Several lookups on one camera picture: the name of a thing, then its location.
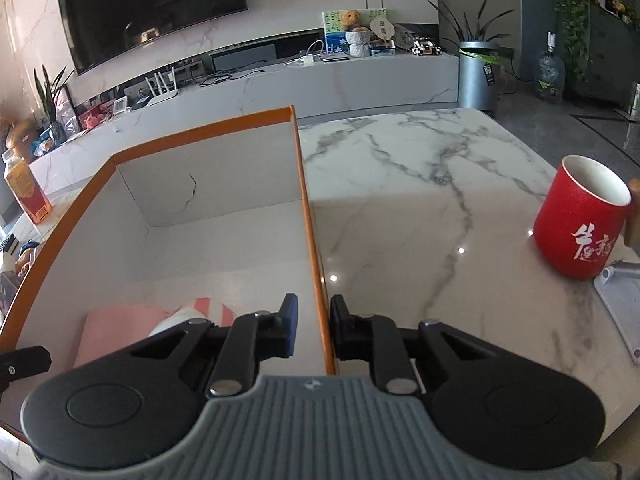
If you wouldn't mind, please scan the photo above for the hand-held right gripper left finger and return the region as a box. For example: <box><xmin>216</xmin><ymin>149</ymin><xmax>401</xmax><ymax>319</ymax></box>
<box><xmin>131</xmin><ymin>293</ymin><xmax>299</xmax><ymax>397</ymax></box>

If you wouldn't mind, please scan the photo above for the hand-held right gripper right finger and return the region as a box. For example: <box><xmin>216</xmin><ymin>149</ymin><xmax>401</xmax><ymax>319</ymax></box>
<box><xmin>329</xmin><ymin>294</ymin><xmax>501</xmax><ymax>395</ymax></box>

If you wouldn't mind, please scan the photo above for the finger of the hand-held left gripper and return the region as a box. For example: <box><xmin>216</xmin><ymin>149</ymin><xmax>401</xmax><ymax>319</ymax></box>
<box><xmin>0</xmin><ymin>345</ymin><xmax>52</xmax><ymax>392</ymax></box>

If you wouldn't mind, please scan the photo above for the orange-rimmed cardboard box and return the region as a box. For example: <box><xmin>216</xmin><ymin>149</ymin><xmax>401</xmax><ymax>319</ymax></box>
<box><xmin>0</xmin><ymin>105</ymin><xmax>337</xmax><ymax>446</ymax></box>

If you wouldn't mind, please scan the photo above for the pink striped cloth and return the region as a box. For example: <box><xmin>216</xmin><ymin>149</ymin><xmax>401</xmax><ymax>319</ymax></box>
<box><xmin>148</xmin><ymin>297</ymin><xmax>236</xmax><ymax>336</ymax></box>

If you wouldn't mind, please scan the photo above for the plush toy with blue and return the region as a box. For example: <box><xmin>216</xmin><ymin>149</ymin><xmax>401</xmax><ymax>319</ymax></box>
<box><xmin>15</xmin><ymin>240</ymin><xmax>43</xmax><ymax>276</ymax></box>

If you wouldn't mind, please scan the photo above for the red mug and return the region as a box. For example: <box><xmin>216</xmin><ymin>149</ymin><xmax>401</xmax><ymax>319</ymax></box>
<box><xmin>532</xmin><ymin>154</ymin><xmax>633</xmax><ymax>281</ymax></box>

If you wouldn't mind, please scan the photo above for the snake plant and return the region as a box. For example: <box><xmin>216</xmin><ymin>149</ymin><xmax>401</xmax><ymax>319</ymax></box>
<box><xmin>32</xmin><ymin>66</ymin><xmax>76</xmax><ymax>131</ymax></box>

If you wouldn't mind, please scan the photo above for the white router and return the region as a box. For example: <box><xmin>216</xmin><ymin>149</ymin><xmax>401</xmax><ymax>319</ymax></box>
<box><xmin>145</xmin><ymin>72</ymin><xmax>181</xmax><ymax>107</ymax></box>

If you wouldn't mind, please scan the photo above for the metal stand base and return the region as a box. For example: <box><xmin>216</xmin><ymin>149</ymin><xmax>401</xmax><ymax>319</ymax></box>
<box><xmin>592</xmin><ymin>258</ymin><xmax>640</xmax><ymax>365</ymax></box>

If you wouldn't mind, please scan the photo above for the flower painting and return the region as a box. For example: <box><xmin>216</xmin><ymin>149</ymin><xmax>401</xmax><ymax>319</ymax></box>
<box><xmin>322</xmin><ymin>8</ymin><xmax>390</xmax><ymax>53</ymax></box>

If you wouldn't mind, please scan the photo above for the paper hand fan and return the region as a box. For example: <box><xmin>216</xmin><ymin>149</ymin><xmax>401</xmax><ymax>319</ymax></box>
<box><xmin>370</xmin><ymin>15</ymin><xmax>396</xmax><ymax>43</ymax></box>

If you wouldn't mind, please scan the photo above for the water jug with pump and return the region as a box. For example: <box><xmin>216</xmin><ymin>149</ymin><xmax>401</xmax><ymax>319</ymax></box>
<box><xmin>534</xmin><ymin>31</ymin><xmax>567</xmax><ymax>103</ymax></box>

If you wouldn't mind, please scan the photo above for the long-leaved green plant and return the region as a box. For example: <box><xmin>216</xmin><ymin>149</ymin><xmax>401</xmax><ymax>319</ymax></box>
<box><xmin>429</xmin><ymin>0</ymin><xmax>516</xmax><ymax>68</ymax></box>

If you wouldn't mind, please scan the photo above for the grey-green sideboard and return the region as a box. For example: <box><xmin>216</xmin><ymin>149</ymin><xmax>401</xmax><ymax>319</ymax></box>
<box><xmin>565</xmin><ymin>0</ymin><xmax>640</xmax><ymax>111</ymax></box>

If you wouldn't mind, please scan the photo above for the hanging vine plant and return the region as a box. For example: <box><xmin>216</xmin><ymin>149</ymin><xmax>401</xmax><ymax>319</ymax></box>
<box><xmin>532</xmin><ymin>0</ymin><xmax>596</xmax><ymax>81</ymax></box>

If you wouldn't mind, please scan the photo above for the wall television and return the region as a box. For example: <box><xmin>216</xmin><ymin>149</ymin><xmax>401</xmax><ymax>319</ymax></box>
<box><xmin>56</xmin><ymin>0</ymin><xmax>249</xmax><ymax>76</ymax></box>

